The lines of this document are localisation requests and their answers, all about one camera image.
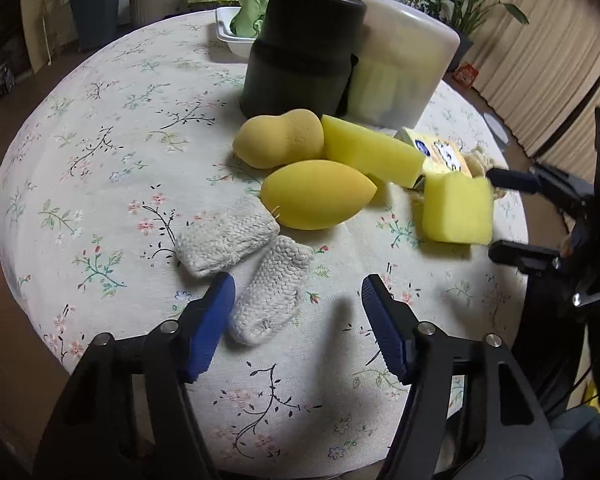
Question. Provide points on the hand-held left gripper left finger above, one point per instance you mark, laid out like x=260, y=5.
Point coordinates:
x=210, y=320

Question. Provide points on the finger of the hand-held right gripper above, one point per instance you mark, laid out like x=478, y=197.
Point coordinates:
x=512, y=180
x=525, y=256

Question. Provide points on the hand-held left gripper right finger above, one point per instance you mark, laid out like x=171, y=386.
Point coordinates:
x=385, y=325

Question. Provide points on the square yellow sponge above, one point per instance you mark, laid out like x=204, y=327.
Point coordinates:
x=455, y=207

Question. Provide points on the small beige knitted sock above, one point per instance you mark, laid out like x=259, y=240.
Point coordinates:
x=270, y=285

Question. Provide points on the yellow cartoon print packet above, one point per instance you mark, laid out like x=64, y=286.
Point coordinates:
x=445, y=155

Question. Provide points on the large beige knitted sock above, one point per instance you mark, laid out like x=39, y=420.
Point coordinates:
x=225, y=240

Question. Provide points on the long rectangular yellow sponge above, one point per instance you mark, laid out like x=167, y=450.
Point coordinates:
x=370, y=150

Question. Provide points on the egg-shaped yellow sponge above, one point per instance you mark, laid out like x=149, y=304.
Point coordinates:
x=315, y=192

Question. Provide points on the translucent plastic container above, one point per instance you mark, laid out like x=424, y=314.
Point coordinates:
x=410, y=45

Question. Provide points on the gourd-shaped yellow sponge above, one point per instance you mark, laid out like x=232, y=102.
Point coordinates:
x=275, y=137

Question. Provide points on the black cylindrical container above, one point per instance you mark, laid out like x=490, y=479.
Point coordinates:
x=300, y=60

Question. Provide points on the white plastic tray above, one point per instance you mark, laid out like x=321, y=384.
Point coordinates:
x=228, y=35

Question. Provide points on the green cloth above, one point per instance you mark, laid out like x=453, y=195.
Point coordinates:
x=247, y=15

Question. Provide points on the grey cylindrical bin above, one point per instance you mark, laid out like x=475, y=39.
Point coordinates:
x=495, y=127

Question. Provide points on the red snack bag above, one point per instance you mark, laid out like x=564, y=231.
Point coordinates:
x=465, y=75

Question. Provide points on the beige curtain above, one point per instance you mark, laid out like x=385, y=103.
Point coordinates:
x=545, y=50

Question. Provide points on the white pole stand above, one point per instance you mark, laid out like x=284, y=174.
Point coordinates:
x=45, y=40

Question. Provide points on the dark plant pot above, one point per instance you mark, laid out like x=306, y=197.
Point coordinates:
x=96, y=12

